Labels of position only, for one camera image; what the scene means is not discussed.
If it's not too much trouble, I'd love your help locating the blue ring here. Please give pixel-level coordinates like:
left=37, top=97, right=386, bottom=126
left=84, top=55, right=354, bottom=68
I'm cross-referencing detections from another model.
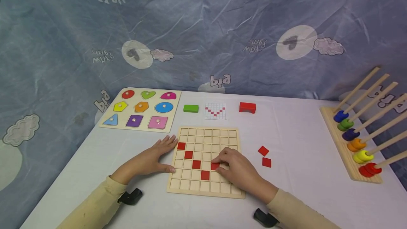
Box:
left=333, top=110, right=350, bottom=123

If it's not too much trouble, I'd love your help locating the green ring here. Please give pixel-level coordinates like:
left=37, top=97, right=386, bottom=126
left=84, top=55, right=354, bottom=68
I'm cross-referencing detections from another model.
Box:
left=337, top=118, right=354, bottom=131

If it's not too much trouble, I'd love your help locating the orange ring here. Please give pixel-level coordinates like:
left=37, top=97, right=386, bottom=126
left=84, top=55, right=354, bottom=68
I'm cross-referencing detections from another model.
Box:
left=347, top=138, right=367, bottom=152

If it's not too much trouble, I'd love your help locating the wooden grid board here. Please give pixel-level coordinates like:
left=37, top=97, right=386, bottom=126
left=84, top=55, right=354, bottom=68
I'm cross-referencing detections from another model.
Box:
left=166, top=127, right=246, bottom=199

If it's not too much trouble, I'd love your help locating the person's right forearm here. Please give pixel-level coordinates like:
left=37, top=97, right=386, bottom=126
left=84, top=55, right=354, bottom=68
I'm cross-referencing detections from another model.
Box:
left=254, top=183, right=342, bottom=229

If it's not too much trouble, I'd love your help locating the person's left forearm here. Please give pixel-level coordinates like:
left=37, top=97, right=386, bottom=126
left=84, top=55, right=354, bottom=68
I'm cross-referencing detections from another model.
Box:
left=57, top=166, right=137, bottom=229

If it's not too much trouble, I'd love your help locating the yellow ring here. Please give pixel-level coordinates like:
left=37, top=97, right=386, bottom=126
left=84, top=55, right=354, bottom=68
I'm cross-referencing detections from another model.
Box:
left=353, top=150, right=374, bottom=164

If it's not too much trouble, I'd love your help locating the pink square puzzle piece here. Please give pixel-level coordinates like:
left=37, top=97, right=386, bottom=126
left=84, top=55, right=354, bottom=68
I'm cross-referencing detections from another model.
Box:
left=147, top=116, right=169, bottom=130

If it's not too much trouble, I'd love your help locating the purple square puzzle piece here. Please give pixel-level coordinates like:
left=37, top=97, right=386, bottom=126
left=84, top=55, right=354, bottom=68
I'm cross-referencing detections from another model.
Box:
left=126, top=114, right=144, bottom=128

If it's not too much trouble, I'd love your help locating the red ring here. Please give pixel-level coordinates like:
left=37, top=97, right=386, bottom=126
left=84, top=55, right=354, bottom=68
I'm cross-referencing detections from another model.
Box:
left=359, top=163, right=382, bottom=178

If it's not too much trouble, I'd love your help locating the white pattern card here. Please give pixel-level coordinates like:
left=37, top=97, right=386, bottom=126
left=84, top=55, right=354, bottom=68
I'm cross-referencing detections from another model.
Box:
left=204, top=102, right=227, bottom=120

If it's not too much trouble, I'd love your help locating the blue circle puzzle piece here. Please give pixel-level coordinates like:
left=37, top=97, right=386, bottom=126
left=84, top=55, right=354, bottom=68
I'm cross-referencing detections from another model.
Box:
left=154, top=102, right=174, bottom=113

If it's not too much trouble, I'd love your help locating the dark purple ring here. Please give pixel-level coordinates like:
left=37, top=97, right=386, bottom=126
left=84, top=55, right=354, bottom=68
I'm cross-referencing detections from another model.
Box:
left=342, top=129, right=360, bottom=142

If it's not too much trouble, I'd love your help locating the wooden shape puzzle board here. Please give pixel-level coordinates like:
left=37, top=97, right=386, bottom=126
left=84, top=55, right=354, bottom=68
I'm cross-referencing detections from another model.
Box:
left=99, top=87, right=182, bottom=133

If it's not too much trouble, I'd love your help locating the person's right hand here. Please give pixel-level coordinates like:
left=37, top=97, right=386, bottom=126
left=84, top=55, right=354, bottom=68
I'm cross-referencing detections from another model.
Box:
left=211, top=147, right=270, bottom=200

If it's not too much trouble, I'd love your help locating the wooden rack with rods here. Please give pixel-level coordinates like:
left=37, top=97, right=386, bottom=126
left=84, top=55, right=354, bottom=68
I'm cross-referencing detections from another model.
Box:
left=319, top=66, right=407, bottom=184

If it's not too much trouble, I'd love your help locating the person's left hand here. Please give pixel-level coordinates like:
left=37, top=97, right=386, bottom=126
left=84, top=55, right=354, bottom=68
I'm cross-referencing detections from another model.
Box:
left=127, top=135, right=179, bottom=183

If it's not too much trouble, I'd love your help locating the red arch block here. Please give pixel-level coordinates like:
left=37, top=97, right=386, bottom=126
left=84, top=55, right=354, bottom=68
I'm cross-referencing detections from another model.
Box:
left=239, top=102, right=257, bottom=114

